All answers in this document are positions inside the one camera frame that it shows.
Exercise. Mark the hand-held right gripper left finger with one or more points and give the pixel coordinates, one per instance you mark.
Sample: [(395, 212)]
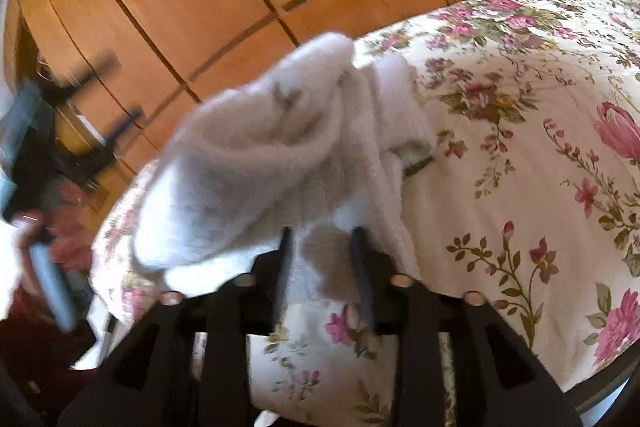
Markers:
[(283, 279)]

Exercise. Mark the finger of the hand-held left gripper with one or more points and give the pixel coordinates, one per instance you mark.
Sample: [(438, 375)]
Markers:
[(87, 77), (122, 124)]

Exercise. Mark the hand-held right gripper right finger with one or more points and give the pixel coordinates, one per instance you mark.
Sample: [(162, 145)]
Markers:
[(361, 279)]

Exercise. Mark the white knitted sweater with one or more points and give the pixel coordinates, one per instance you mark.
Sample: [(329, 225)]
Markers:
[(240, 167)]

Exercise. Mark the person's left hand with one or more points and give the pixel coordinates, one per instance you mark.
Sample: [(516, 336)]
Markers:
[(67, 229)]

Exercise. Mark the floral bedspread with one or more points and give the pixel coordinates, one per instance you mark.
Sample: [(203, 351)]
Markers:
[(500, 157)]

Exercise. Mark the dark red garment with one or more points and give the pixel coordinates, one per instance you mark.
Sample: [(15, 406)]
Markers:
[(35, 347)]

